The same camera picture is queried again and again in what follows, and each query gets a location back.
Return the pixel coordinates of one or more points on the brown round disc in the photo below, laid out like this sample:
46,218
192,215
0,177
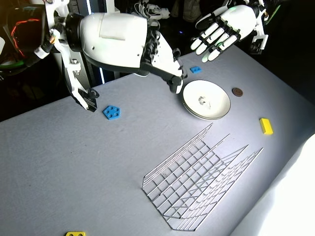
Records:
237,92

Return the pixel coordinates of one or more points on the spare white robot hand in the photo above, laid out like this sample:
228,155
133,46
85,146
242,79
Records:
157,12

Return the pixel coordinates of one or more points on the yellow block with holes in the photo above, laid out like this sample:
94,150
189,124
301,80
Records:
75,234

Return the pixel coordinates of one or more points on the yellow rectangular block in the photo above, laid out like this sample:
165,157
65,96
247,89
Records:
266,126

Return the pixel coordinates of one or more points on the blue pentagon block with holes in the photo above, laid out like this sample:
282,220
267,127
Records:
112,113

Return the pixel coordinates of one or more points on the small blue block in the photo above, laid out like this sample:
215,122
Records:
196,69

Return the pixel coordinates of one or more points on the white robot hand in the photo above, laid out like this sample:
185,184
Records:
115,41
240,19

